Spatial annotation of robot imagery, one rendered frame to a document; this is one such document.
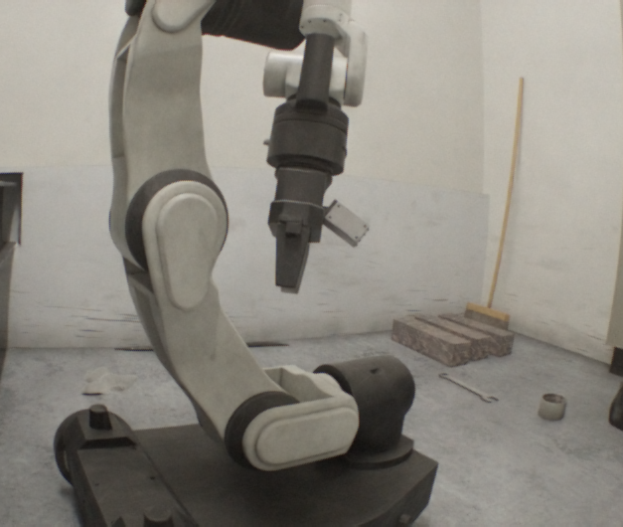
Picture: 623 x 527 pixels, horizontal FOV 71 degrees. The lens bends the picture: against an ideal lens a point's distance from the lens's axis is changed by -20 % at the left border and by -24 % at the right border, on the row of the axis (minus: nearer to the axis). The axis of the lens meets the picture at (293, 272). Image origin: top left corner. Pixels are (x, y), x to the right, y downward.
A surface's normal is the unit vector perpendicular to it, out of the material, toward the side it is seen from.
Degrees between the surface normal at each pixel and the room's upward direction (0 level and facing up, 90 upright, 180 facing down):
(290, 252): 76
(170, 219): 90
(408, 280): 90
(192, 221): 90
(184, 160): 90
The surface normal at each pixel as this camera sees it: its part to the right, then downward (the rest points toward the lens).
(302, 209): -0.03, -0.09
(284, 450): 0.52, 0.17
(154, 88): 0.56, 0.54
